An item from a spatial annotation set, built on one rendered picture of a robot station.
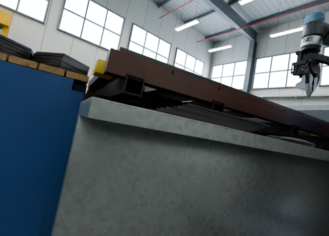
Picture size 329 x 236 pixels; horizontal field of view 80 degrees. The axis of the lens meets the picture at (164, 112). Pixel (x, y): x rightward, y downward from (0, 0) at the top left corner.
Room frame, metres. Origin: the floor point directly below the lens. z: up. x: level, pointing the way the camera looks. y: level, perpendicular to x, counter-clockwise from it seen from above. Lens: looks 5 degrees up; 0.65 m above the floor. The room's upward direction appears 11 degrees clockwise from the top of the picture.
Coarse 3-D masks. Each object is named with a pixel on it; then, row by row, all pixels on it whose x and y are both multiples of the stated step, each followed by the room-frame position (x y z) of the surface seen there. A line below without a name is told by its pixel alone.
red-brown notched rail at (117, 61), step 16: (112, 48) 0.47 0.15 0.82; (112, 64) 0.47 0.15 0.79; (128, 64) 0.49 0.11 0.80; (144, 64) 0.51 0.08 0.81; (128, 80) 0.52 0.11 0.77; (160, 80) 0.53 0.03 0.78; (176, 80) 0.55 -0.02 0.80; (192, 80) 0.58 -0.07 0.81; (192, 96) 0.58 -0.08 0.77; (208, 96) 0.61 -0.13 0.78; (224, 96) 0.64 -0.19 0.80; (240, 96) 0.68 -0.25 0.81; (240, 112) 0.71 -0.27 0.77; (256, 112) 0.72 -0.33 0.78; (272, 112) 0.76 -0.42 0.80; (288, 112) 0.81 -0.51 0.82; (304, 128) 0.87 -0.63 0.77; (320, 128) 0.93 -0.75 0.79
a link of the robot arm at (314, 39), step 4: (308, 36) 0.79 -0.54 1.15; (312, 36) 0.78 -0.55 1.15; (316, 36) 0.77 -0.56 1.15; (320, 36) 0.77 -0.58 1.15; (304, 40) 0.80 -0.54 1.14; (308, 40) 0.79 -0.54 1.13; (312, 40) 0.78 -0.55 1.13; (316, 40) 0.77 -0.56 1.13; (320, 40) 0.77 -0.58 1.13; (304, 44) 0.80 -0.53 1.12; (308, 44) 0.78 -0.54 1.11; (312, 44) 0.78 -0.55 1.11; (316, 44) 0.77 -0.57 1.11; (320, 44) 0.77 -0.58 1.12; (300, 48) 0.83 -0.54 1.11
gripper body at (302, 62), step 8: (304, 48) 0.80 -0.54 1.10; (312, 48) 0.78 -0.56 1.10; (320, 48) 0.78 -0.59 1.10; (304, 56) 0.82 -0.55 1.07; (296, 64) 0.82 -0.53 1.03; (304, 64) 0.80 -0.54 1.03; (312, 64) 0.77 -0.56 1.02; (296, 72) 0.82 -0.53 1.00; (304, 72) 0.79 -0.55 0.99; (312, 72) 0.78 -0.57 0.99
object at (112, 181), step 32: (96, 128) 0.43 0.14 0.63; (128, 128) 0.46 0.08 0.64; (96, 160) 0.44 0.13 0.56; (128, 160) 0.47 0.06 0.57; (160, 160) 0.51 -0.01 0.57; (192, 160) 0.55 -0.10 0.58; (224, 160) 0.61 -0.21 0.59; (256, 160) 0.67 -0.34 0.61; (288, 160) 0.76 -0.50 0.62; (320, 160) 0.87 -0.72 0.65; (64, 192) 0.41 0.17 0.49; (96, 192) 0.44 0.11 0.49; (128, 192) 0.48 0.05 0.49; (160, 192) 0.51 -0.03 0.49; (192, 192) 0.56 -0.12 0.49; (224, 192) 0.62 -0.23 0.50; (256, 192) 0.68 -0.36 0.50; (288, 192) 0.77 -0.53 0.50; (320, 192) 0.88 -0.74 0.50; (64, 224) 0.42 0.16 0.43; (96, 224) 0.45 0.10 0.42; (128, 224) 0.48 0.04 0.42; (160, 224) 0.52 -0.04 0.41; (192, 224) 0.57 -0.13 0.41; (224, 224) 0.63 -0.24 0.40; (256, 224) 0.70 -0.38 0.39; (288, 224) 0.78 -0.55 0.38; (320, 224) 0.89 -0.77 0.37
